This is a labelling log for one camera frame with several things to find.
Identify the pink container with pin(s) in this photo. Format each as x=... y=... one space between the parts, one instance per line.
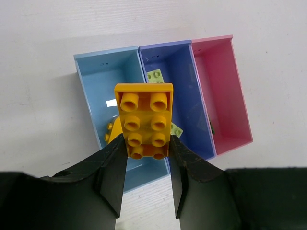
x=221 y=88

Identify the dark green lego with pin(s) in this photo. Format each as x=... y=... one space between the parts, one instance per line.
x=212 y=128

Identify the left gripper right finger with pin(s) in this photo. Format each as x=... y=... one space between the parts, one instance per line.
x=208 y=198

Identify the yellow arch lego brick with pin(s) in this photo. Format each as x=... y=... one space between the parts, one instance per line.
x=145 y=112

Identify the light green lego brick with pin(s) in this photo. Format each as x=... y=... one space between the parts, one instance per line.
x=175 y=130
x=155 y=76

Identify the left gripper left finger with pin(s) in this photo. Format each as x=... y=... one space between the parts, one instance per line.
x=85 y=196

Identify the yellow rounded lego brick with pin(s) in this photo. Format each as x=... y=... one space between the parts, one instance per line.
x=114 y=128

